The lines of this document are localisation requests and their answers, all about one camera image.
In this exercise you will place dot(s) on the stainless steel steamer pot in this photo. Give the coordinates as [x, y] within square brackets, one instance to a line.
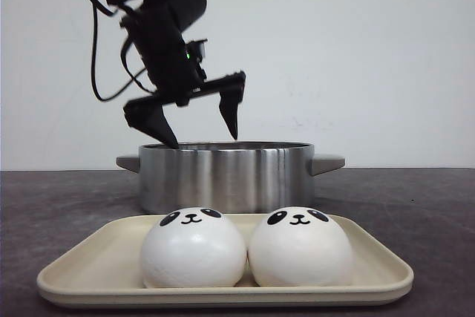
[231, 177]

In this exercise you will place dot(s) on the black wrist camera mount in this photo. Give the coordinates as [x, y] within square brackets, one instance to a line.
[195, 50]

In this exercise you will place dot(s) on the beige plastic tray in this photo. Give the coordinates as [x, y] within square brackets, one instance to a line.
[103, 271]

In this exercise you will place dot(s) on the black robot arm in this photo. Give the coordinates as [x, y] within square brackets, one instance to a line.
[155, 28]

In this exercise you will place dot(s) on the panda bun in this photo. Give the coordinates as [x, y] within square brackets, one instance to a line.
[300, 246]
[193, 247]

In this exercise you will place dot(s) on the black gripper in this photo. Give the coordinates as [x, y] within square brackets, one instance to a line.
[155, 30]

